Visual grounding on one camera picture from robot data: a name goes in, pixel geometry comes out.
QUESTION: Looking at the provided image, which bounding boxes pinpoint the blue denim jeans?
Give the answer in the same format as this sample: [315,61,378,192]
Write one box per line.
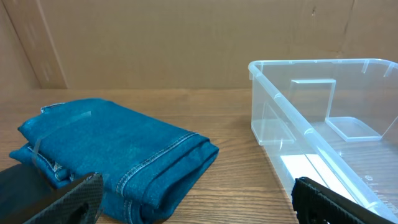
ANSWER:
[10,98,219,223]

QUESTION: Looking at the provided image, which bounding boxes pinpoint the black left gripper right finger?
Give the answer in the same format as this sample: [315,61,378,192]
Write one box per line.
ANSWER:
[291,177,394,224]

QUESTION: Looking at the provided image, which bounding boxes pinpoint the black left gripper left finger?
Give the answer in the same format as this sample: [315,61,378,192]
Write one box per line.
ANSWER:
[1,172,104,224]

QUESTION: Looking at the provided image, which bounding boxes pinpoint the clear plastic storage bin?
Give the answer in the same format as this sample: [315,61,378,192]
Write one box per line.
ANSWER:
[248,58,397,222]

